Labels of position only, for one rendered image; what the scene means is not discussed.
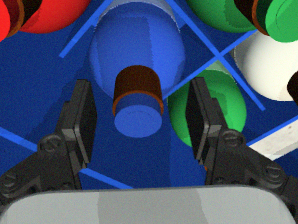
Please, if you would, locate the white bottle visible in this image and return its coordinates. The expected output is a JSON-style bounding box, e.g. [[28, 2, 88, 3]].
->
[[229, 30, 298, 106]]

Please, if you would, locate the blue crate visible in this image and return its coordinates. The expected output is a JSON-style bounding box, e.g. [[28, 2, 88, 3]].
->
[[0, 136, 119, 190], [0, 0, 298, 189]]

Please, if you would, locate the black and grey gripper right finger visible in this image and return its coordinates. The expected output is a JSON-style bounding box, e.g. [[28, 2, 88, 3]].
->
[[185, 77, 298, 224]]

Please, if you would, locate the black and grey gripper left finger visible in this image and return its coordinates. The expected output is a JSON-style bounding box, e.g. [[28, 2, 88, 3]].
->
[[0, 79, 97, 215]]

